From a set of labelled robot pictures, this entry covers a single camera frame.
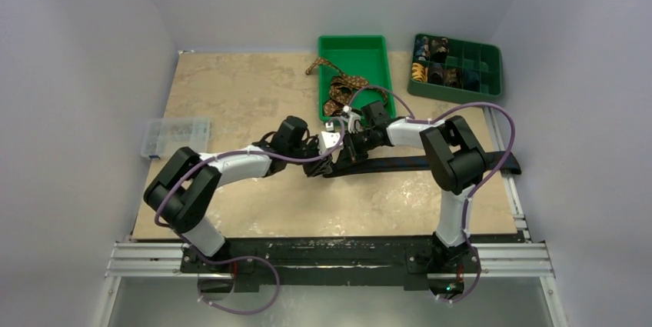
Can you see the dark navy striped tie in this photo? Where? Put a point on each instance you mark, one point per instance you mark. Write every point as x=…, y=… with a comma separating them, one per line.
x=399, y=164

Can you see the navy rolled tie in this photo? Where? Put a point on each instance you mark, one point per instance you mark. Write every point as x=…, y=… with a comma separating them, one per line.
x=471, y=80

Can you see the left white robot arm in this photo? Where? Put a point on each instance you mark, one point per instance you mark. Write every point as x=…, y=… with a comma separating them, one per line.
x=183, y=189

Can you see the dark green compartment organizer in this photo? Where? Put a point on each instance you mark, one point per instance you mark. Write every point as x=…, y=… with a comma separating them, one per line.
x=485, y=59

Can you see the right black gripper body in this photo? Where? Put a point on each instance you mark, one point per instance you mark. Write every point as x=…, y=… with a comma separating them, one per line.
x=349, y=150

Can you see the orange striped rolled tie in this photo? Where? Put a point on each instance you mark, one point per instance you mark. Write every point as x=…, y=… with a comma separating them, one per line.
x=419, y=72

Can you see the blue patterned rolled tie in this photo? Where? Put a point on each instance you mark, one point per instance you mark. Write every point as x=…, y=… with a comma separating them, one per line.
x=422, y=48

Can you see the black mounting base rail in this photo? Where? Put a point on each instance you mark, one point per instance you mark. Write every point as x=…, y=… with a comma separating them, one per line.
x=412, y=262

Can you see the bright green plastic tray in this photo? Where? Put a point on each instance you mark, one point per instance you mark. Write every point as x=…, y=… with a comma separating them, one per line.
x=362, y=55

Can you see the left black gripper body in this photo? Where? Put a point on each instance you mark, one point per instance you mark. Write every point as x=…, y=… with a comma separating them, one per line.
x=309, y=150

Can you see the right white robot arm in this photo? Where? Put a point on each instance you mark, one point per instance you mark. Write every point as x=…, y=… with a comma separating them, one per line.
x=452, y=153

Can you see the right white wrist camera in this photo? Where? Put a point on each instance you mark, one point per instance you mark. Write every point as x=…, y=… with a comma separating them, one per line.
x=352, y=119

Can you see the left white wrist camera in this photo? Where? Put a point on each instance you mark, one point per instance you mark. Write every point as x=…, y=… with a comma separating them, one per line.
x=329, y=142

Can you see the brown patterned tie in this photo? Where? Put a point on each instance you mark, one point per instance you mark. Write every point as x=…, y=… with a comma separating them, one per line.
x=341, y=89

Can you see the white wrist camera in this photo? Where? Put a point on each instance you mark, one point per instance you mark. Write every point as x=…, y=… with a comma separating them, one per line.
x=329, y=142
x=352, y=119

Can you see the clear plastic parts box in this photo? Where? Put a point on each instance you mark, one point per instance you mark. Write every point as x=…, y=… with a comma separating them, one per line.
x=163, y=136

